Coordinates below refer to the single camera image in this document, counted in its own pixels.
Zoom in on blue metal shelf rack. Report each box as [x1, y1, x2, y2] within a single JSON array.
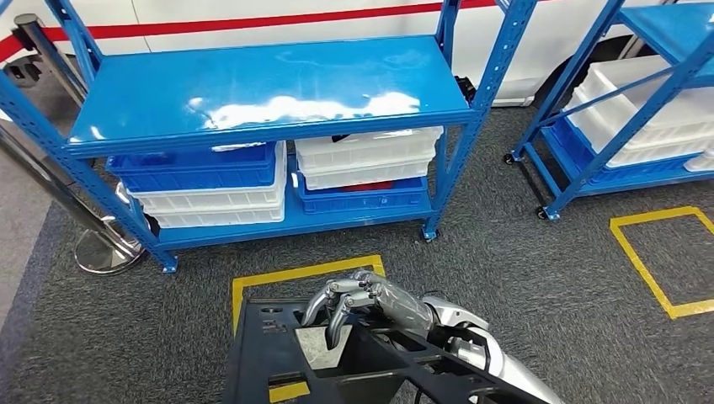
[[504, 0, 714, 222], [0, 0, 540, 275]]

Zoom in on white plastic crate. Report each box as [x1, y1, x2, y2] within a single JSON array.
[[294, 126, 445, 174], [564, 94, 714, 168], [117, 141, 288, 215], [147, 203, 286, 230], [585, 54, 714, 135], [298, 158, 434, 192]]

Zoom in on red barrier belt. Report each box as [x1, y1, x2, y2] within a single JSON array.
[[41, 0, 498, 43], [0, 33, 24, 63]]

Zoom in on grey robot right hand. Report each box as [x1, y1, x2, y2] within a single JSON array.
[[301, 270, 436, 351]]

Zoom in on chrome stanchion with round base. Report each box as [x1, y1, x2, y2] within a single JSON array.
[[0, 120, 147, 276]]

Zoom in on red item in crate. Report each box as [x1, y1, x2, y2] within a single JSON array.
[[340, 181, 394, 194]]

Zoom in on blue plastic crate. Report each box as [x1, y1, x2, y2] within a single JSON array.
[[549, 117, 714, 185], [105, 141, 279, 194], [296, 173, 429, 215]]

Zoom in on white car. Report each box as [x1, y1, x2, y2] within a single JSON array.
[[0, 0, 714, 108]]

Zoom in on black plastic mounting plate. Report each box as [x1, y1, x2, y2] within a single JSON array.
[[221, 298, 553, 404]]

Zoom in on black-headed stanchion post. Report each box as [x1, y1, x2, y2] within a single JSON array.
[[12, 13, 90, 107]]

